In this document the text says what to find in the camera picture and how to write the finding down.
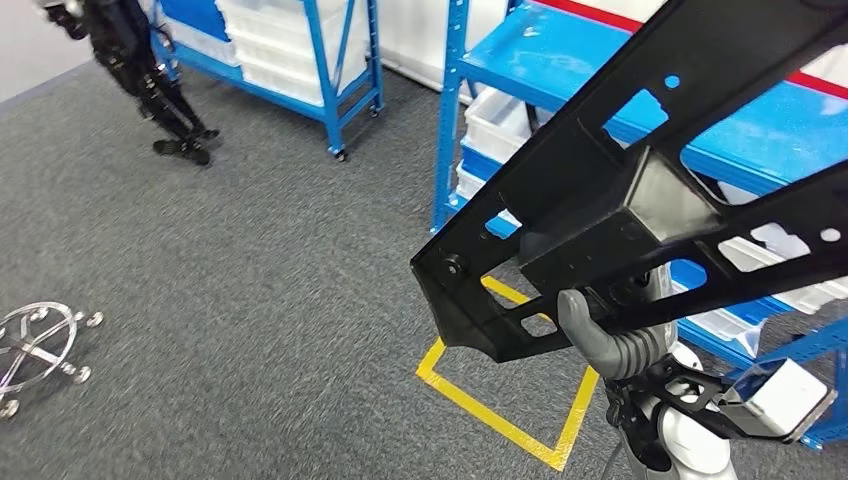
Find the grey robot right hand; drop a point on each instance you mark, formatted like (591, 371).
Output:
(623, 354)

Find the long black plastic part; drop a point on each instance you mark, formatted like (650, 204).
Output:
(596, 199)

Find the blue metal shelf rack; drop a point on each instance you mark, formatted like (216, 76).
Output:
(530, 53)
(331, 99)

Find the white plastic bin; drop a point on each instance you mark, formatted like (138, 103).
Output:
(285, 50)
(278, 14)
(291, 83)
(815, 295)
(490, 126)
(467, 185)
(722, 324)

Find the yellow floor tape square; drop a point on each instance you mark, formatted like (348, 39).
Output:
(490, 414)

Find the white car body red stripe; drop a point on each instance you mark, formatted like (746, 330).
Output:
(411, 33)

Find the chrome chair base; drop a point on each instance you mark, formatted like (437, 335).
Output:
(33, 344)

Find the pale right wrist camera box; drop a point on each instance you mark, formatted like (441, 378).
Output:
(788, 401)

